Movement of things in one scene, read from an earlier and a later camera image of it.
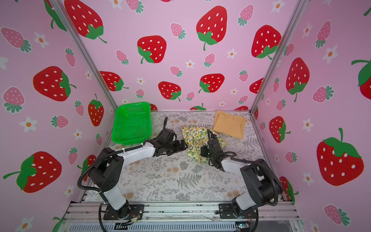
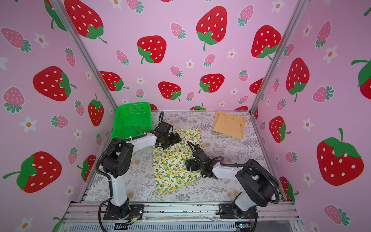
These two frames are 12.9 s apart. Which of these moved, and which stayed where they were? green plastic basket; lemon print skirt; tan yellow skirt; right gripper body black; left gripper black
Moved: lemon print skirt; left gripper black; right gripper body black
Stayed: green plastic basket; tan yellow skirt
